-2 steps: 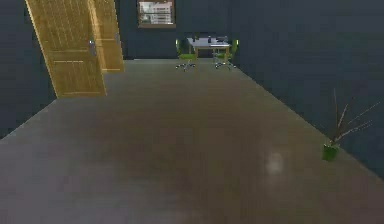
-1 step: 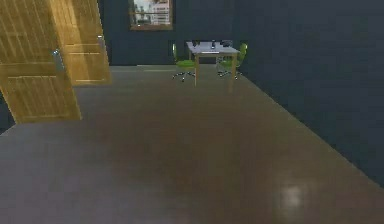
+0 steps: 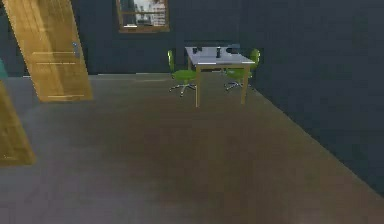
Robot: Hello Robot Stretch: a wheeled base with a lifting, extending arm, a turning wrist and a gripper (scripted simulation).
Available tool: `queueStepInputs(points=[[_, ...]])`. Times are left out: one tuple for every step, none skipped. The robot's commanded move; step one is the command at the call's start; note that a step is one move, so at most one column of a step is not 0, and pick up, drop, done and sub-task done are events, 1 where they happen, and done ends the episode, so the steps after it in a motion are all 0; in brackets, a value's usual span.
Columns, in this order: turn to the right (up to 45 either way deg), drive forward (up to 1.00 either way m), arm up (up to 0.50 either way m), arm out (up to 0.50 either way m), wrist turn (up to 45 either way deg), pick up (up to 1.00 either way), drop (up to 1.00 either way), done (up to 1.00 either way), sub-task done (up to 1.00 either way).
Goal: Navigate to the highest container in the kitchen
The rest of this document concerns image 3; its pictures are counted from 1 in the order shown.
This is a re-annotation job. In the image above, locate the green swivel chair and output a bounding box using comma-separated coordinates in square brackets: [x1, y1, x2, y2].
[167, 49, 198, 98]
[223, 48, 261, 92]

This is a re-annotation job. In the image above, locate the grey top wooden table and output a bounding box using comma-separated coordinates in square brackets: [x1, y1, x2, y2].
[184, 45, 256, 108]

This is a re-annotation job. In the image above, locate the yellow wooden room door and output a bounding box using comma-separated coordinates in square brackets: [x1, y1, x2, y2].
[2, 0, 94, 103]

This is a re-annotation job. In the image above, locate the grey door handle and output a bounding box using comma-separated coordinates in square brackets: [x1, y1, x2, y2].
[71, 41, 81, 60]

